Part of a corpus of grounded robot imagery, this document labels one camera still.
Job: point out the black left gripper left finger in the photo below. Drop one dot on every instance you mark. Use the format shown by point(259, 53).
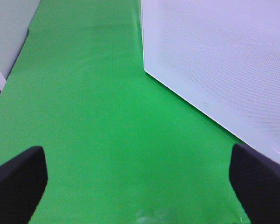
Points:
point(23, 180)

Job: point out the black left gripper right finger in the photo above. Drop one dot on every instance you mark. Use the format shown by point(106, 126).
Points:
point(255, 180)

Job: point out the white microwave door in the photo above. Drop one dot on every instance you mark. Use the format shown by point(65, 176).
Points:
point(223, 57)

